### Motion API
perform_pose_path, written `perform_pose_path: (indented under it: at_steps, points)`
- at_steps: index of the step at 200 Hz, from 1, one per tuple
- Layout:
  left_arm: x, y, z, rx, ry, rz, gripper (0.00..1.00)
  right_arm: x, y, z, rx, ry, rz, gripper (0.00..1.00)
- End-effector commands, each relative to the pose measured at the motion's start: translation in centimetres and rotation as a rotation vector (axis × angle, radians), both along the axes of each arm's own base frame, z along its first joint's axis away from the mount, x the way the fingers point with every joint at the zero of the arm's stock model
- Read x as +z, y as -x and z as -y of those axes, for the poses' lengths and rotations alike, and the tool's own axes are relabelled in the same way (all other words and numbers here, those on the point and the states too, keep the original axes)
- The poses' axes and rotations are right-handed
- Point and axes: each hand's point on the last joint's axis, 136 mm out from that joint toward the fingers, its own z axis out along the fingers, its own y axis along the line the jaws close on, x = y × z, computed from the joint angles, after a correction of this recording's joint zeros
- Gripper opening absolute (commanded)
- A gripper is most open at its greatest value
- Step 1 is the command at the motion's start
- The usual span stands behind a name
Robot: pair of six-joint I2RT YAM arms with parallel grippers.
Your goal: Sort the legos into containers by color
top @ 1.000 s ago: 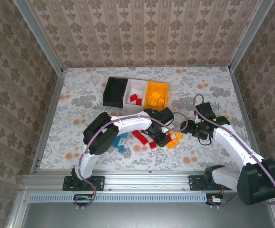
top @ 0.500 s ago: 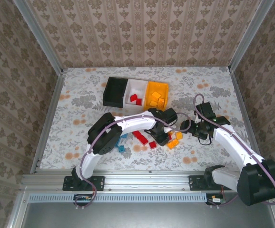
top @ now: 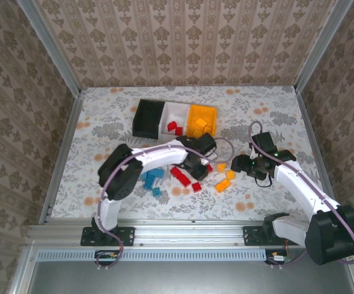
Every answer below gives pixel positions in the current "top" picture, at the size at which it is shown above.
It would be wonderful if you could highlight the slotted grey cable duct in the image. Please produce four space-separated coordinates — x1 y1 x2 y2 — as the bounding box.
37 247 267 262

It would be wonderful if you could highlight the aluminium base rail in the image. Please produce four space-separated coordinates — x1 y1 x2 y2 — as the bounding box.
26 219 354 247

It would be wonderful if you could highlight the floral table cover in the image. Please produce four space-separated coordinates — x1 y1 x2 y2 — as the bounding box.
50 86 334 222

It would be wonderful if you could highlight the grey metal panel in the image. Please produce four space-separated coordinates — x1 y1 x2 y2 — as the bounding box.
26 260 354 294

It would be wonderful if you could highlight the white plastic bin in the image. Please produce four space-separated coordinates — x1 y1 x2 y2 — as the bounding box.
158 102 193 140

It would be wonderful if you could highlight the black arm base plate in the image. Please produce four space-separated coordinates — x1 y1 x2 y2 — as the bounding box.
243 225 300 247
80 225 135 247

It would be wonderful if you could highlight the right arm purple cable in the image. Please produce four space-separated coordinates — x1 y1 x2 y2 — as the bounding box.
249 121 354 270

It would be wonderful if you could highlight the aluminium side rail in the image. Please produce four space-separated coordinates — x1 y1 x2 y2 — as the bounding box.
38 90 88 224
295 88 344 224

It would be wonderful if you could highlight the black plastic bin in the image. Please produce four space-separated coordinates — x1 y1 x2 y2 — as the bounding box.
132 99 167 140

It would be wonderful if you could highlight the aluminium frame post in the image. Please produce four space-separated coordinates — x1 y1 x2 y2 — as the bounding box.
295 0 354 92
17 0 83 96

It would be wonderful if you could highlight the yellow plastic bin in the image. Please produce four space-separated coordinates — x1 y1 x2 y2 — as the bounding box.
184 104 218 138

